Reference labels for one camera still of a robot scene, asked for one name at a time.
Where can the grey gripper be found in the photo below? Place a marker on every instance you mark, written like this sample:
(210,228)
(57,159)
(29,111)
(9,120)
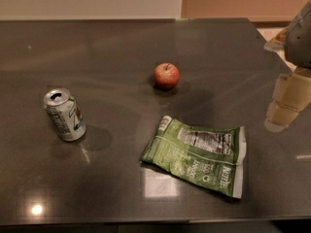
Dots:
(299,46)

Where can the red apple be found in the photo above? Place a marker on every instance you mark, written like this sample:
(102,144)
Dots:
(166,75)

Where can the green jalapeno chip bag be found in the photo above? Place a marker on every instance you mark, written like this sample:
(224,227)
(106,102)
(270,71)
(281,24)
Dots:
(209,158)

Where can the silver green soda can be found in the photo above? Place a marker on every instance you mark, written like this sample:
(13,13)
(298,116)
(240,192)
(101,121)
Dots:
(61,107)

